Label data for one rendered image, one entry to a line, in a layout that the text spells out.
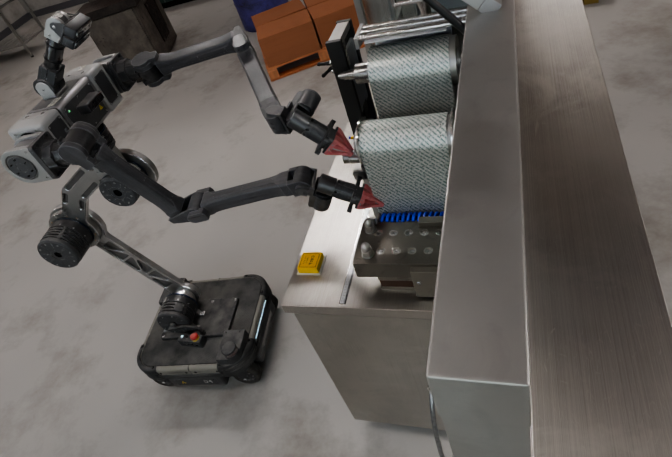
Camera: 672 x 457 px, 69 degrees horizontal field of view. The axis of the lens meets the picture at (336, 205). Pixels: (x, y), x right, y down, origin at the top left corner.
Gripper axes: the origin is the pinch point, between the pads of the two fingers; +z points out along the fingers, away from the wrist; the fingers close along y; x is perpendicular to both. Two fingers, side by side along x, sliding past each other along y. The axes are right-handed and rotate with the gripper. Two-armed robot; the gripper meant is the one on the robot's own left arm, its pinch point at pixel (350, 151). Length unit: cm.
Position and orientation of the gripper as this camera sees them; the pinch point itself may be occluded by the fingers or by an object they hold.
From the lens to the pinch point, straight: 141.0
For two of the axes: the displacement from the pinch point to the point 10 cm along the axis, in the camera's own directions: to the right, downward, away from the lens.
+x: 4.8, -5.6, -6.7
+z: 8.5, 4.8, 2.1
